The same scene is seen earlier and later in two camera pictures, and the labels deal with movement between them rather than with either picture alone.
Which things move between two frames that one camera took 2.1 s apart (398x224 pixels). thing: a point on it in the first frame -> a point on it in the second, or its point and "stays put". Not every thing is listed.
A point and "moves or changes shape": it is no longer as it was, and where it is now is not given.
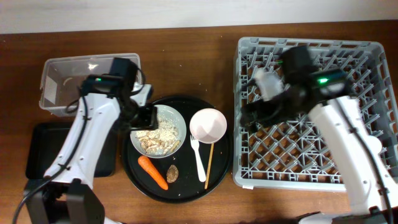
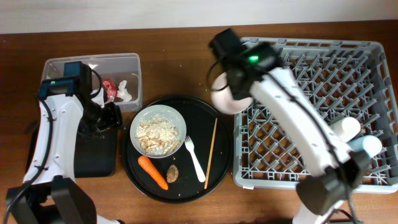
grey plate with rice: (164, 141) stays put
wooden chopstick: (210, 160) stays put
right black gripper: (248, 111) -> (236, 94)
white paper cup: (374, 144) moves or changes shape
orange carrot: (153, 172) stays put
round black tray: (197, 168) stays put
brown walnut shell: (172, 173) stays put
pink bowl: (208, 125) -> (222, 98)
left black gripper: (150, 120) -> (115, 119)
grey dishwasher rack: (292, 154) stays put
